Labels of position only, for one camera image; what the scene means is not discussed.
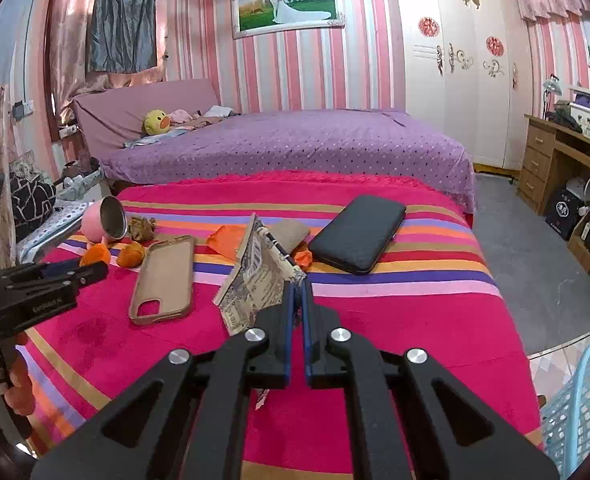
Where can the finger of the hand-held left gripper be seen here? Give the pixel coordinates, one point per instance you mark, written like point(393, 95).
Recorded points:
point(92, 272)
point(60, 266)

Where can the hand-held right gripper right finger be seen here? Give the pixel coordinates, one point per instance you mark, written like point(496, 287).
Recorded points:
point(307, 355)

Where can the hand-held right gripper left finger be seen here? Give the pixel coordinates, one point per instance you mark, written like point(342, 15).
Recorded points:
point(288, 355)

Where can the orange peel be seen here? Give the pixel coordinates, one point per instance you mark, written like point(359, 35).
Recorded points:
point(95, 255)
point(130, 256)

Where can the brown paper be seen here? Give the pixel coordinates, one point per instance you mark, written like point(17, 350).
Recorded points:
point(142, 227)

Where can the printed paper sheet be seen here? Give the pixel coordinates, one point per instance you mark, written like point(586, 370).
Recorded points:
point(255, 280)

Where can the orange plastic bag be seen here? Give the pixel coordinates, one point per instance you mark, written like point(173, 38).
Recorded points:
point(225, 240)

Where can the person's left hand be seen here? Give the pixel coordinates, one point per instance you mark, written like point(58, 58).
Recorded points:
point(22, 380)

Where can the white dotted mat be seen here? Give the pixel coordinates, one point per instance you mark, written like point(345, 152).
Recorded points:
point(60, 220)

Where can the pink mug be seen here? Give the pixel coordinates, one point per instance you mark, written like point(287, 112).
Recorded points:
point(95, 225)

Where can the black patterned bag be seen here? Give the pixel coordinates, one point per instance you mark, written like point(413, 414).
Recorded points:
point(32, 200)

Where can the tan phone case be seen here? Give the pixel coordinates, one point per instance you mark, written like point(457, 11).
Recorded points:
point(167, 270)

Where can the red striped blanket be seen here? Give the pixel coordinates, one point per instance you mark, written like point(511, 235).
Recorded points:
point(400, 340)

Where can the black wallet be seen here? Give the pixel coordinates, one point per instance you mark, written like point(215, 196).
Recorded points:
point(355, 235)

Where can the white power strip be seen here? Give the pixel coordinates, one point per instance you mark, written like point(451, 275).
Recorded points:
point(69, 131)

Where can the light blue cloth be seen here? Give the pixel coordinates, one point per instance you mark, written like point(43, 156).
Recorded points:
point(150, 139)

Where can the yellow duck plush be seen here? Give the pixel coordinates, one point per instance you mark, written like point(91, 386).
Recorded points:
point(156, 122)

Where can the pink covered headboard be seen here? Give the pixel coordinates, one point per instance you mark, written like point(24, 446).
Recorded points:
point(120, 105)

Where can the pink garment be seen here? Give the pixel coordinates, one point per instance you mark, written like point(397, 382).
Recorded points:
point(180, 116)

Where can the brown garment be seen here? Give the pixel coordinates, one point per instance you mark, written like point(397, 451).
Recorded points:
point(202, 121)

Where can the white garment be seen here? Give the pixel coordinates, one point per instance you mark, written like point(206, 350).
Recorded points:
point(219, 110)

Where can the purple dotted bed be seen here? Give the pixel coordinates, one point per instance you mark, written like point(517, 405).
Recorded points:
point(300, 145)

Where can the pink satin curtain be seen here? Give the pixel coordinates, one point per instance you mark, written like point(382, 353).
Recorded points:
point(75, 35)

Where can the grey cloth curtain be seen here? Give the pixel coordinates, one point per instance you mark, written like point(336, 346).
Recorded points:
point(122, 20)

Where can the white wardrobe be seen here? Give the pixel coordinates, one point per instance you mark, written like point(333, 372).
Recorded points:
point(455, 125)

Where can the black paper bag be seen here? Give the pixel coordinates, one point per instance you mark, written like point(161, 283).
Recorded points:
point(562, 212)

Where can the wooden desk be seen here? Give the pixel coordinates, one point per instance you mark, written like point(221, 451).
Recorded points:
point(535, 160)

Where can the framed wedding photo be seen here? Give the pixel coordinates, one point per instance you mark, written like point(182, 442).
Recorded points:
point(295, 5)

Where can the dark clothes pile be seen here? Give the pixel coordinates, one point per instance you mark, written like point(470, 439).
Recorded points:
point(565, 120)

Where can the red round decal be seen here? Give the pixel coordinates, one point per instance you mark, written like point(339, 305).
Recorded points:
point(494, 46)
point(428, 26)

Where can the white storage box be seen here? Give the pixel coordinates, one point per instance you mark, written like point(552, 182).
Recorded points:
point(587, 122)

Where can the desk lamp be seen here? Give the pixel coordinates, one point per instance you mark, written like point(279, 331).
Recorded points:
point(552, 85)

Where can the purple box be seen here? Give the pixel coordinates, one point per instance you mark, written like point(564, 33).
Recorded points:
point(585, 97)

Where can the wall switch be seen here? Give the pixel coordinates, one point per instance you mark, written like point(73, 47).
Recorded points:
point(23, 109)

